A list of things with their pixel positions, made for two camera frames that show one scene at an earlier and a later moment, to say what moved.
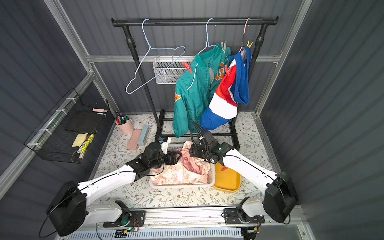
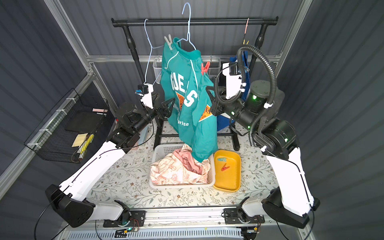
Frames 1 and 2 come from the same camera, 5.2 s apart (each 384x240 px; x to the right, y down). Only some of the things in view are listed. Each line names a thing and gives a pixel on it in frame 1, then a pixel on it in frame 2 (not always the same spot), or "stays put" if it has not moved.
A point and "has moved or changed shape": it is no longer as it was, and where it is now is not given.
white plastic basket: [176, 147] stays put
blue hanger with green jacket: [207, 43] -> [188, 37]
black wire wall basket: [54, 138] stays put
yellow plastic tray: [226, 180] stays put
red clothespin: [187, 67] -> [205, 68]
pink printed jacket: [187, 170] stays put
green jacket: [194, 89] has moved or changed shape
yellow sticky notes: [79, 140] stays put
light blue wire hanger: [144, 56] -> [151, 48]
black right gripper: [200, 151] -> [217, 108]
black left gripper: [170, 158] -> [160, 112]
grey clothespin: [224, 47] -> [170, 42]
